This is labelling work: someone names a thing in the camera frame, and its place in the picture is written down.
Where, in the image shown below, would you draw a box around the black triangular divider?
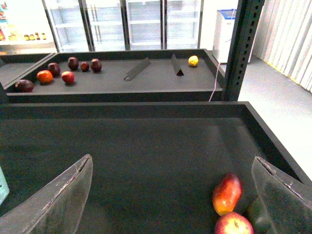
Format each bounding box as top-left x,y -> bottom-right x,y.
171,54 -> 184,76

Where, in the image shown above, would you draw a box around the dark red apple back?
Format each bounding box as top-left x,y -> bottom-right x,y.
67,57 -> 79,71

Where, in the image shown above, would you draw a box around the dark red apple right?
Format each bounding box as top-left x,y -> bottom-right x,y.
91,58 -> 102,73

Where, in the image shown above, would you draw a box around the dark red apple left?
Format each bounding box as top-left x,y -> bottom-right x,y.
48,62 -> 61,77

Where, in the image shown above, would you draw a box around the white chest freezer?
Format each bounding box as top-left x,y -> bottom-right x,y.
213,9 -> 237,63

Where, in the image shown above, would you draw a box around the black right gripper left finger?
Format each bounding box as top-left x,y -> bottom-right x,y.
0,155 -> 93,234

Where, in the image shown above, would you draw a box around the black far display tray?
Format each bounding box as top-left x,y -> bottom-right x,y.
5,49 -> 225,103

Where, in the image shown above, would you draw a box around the orange tomato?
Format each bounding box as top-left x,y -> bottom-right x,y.
37,70 -> 53,84

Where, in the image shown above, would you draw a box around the small dark red apple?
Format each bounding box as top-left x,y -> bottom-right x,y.
80,61 -> 90,72

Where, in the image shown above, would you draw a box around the pink cable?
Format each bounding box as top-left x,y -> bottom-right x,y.
208,62 -> 221,102

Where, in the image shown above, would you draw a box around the dark green avocado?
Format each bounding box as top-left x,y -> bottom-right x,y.
245,197 -> 273,234

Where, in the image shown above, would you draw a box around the black perforated shelf post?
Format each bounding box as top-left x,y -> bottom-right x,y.
222,0 -> 265,101

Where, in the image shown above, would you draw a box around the white vertical blinds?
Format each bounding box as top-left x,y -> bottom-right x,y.
253,0 -> 312,92

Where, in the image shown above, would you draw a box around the black near display tray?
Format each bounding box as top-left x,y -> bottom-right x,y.
0,102 -> 312,234

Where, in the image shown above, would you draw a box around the dark purple eggplant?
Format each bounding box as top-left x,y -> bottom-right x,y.
15,79 -> 35,93

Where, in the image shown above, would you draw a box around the yellow lemon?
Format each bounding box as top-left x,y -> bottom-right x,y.
188,55 -> 199,67

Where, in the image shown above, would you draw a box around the red orange mango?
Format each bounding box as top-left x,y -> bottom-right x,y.
212,173 -> 243,216

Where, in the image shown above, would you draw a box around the red yellow apple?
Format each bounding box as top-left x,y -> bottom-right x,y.
214,212 -> 254,234

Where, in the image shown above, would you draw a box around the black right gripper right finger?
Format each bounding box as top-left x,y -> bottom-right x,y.
251,156 -> 312,234

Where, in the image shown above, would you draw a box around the glass door refrigerator row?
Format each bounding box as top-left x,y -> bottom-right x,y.
42,0 -> 203,52

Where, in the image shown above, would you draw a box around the black display tray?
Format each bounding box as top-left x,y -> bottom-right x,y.
5,49 -> 225,103
0,102 -> 312,234

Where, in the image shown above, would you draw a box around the light blue plastic basket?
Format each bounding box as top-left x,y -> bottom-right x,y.
0,168 -> 10,204

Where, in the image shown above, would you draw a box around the flat black divider strip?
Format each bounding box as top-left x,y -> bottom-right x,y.
124,57 -> 151,81

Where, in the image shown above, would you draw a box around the shelf with jars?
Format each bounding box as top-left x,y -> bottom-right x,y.
0,0 -> 57,55

